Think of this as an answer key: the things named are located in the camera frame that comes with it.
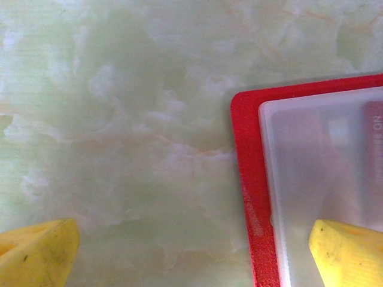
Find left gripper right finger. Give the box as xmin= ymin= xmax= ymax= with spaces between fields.
xmin=308 ymin=219 xmax=383 ymax=287

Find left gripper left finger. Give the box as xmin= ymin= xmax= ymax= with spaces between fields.
xmin=0 ymin=218 xmax=81 ymax=287

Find red card holder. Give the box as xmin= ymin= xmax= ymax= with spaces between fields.
xmin=230 ymin=73 xmax=383 ymax=287

